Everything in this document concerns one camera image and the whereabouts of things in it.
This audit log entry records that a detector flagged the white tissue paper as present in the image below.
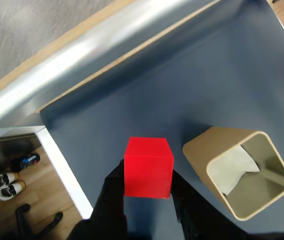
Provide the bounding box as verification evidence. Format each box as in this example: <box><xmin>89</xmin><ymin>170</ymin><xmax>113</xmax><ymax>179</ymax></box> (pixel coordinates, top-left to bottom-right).
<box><xmin>210</xmin><ymin>144</ymin><xmax>261</xmax><ymax>197</ymax></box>

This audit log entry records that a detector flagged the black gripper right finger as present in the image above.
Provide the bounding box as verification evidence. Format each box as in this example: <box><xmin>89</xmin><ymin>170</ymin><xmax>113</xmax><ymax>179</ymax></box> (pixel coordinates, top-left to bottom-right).
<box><xmin>170</xmin><ymin>169</ymin><xmax>248</xmax><ymax>240</ymax></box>

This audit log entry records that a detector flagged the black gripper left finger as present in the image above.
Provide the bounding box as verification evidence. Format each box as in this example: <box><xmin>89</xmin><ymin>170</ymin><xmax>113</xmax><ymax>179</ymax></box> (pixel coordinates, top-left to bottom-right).
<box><xmin>69</xmin><ymin>159</ymin><xmax>128</xmax><ymax>240</ymax></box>

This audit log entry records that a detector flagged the red cube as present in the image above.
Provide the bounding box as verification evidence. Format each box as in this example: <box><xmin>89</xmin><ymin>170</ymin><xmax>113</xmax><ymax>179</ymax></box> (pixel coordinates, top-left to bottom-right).
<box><xmin>123</xmin><ymin>136</ymin><xmax>175</xmax><ymax>200</ymax></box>

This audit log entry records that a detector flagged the white table edge rail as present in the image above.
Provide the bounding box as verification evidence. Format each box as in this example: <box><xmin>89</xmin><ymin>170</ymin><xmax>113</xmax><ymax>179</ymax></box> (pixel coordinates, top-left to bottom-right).
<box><xmin>0</xmin><ymin>125</ymin><xmax>94</xmax><ymax>221</ymax></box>

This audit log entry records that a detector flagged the beige square box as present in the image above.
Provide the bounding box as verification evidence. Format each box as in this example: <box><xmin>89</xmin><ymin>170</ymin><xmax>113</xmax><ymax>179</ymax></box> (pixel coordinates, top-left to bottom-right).
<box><xmin>182</xmin><ymin>126</ymin><xmax>284</xmax><ymax>222</ymax></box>

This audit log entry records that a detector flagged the dark brown cabinet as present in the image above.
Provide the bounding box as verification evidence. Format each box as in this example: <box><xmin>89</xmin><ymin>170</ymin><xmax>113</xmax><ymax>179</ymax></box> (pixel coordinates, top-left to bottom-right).
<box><xmin>0</xmin><ymin>133</ymin><xmax>45</xmax><ymax>173</ymax></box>

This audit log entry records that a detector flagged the white and black shoe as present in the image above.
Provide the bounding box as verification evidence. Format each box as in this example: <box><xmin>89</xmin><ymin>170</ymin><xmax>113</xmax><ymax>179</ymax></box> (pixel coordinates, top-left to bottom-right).
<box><xmin>0</xmin><ymin>172</ymin><xmax>20</xmax><ymax>191</ymax></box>
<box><xmin>0</xmin><ymin>180</ymin><xmax>26</xmax><ymax>201</ymax></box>

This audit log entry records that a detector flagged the black bottle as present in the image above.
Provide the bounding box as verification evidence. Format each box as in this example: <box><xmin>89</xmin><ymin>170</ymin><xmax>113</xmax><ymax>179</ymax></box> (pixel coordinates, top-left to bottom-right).
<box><xmin>10</xmin><ymin>153</ymin><xmax>41</xmax><ymax>173</ymax></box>

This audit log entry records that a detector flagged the silver metal table rail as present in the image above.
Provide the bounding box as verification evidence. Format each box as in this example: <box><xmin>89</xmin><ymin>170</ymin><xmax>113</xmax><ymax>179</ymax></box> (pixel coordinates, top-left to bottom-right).
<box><xmin>0</xmin><ymin>0</ymin><xmax>222</xmax><ymax>129</ymax></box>

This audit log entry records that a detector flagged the dark grey table mat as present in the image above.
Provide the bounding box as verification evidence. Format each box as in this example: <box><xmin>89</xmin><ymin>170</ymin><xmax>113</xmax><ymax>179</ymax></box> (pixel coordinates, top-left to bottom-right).
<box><xmin>38</xmin><ymin>0</ymin><xmax>284</xmax><ymax>240</ymax></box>

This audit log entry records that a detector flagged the black office chair base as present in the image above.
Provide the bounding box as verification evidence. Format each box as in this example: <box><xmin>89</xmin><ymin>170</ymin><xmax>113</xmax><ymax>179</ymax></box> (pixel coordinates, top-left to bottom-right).
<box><xmin>15</xmin><ymin>203</ymin><xmax>64</xmax><ymax>240</ymax></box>

